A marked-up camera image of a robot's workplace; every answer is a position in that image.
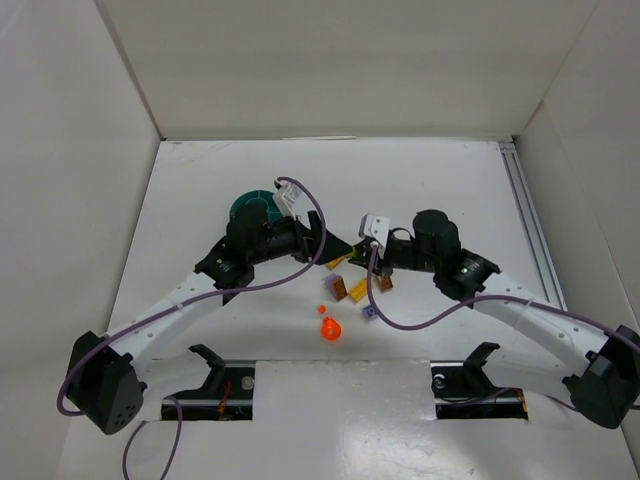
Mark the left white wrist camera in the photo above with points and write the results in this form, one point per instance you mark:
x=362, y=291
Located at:
x=285, y=197

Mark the teal round divided container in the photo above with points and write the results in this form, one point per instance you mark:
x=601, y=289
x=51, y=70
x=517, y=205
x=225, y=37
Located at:
x=263, y=198

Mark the yellow lego near container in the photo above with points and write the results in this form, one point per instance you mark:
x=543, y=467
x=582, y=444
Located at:
x=331, y=265

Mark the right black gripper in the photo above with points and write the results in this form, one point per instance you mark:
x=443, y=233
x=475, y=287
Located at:
x=378, y=256

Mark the aluminium rail right edge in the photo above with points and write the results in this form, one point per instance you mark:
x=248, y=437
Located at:
x=532, y=227

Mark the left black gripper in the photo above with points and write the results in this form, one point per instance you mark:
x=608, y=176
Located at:
x=306, y=239

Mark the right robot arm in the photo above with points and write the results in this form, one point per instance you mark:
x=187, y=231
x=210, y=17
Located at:
x=590, y=366

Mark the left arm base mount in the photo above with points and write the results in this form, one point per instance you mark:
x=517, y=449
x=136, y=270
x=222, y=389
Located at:
x=224, y=394

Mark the brown orange long lego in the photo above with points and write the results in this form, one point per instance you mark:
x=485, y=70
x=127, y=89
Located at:
x=385, y=282

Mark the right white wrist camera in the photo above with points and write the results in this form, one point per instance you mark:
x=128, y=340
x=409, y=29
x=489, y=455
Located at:
x=375, y=228

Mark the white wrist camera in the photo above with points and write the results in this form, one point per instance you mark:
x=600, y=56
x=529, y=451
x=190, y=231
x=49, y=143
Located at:
x=375, y=228
x=285, y=197

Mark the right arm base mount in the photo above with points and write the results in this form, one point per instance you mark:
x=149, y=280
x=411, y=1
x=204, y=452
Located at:
x=462, y=391

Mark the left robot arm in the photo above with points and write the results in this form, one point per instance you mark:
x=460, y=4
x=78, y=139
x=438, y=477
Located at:
x=108, y=376

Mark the yellow long lego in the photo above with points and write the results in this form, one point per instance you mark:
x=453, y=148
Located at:
x=359, y=291

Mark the purple square lego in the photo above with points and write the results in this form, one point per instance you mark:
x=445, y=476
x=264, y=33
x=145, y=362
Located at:
x=369, y=313

